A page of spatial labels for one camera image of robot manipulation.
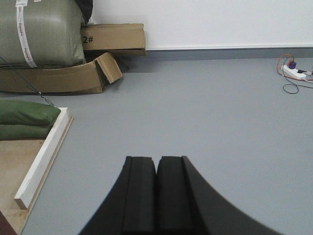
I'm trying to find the upper green sandbag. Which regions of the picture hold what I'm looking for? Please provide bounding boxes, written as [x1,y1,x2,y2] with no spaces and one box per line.
[0,100,61,126]

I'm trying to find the lower green sandbag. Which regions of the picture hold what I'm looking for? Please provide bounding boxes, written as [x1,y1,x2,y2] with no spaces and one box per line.
[0,124,52,141]

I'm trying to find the green sandbag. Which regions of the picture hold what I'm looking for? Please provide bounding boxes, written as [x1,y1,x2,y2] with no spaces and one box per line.
[0,124,52,141]
[0,100,61,126]

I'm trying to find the black cloth bundle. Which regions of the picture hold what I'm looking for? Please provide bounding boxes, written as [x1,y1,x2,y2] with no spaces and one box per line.
[75,0,93,25]

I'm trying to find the long cardboard box marked 2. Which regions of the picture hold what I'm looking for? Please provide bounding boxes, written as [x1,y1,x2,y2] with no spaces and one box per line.
[80,23,146,56]

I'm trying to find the thin dark cable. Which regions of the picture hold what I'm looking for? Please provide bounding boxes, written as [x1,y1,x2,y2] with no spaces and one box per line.
[0,56,56,107]

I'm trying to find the white wooden edge batten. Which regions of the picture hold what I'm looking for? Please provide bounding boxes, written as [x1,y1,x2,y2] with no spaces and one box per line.
[14,107,73,210]

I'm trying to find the plywood base board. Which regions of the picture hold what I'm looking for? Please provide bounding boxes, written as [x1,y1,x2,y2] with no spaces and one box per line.
[0,115,74,235]

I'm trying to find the white power strip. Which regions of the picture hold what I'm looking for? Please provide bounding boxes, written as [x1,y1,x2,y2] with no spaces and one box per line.
[281,65,307,80]

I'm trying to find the open flat cardboard box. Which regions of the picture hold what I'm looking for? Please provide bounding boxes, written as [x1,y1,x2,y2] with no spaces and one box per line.
[0,52,123,94]

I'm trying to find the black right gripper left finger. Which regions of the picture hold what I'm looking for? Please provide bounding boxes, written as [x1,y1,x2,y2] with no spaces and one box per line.
[80,156,156,235]

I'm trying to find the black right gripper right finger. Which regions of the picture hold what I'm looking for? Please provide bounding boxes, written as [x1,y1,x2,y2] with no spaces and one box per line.
[156,156,278,235]

